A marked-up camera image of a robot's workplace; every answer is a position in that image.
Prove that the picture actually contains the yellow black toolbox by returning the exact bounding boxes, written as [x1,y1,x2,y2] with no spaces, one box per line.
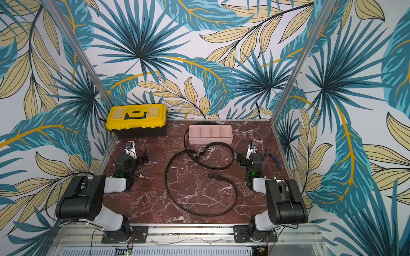
[106,103,167,139]

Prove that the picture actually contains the pink divided storage tray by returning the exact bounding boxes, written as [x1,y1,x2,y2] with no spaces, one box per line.
[189,125,233,145]

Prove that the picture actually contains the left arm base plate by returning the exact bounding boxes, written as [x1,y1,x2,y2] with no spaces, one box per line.
[101,226,148,245]

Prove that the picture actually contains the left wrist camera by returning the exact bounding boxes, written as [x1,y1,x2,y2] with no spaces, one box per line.
[124,141,137,159]

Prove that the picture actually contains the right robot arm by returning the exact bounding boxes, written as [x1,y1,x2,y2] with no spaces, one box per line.
[237,153,308,231]

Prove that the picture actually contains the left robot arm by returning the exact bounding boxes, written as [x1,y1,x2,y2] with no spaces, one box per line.
[55,150,149,236]

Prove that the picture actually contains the blue handled pliers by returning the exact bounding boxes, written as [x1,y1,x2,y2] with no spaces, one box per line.
[262,151,281,170]

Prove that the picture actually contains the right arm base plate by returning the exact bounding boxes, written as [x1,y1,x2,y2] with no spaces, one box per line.
[233,224,278,243]

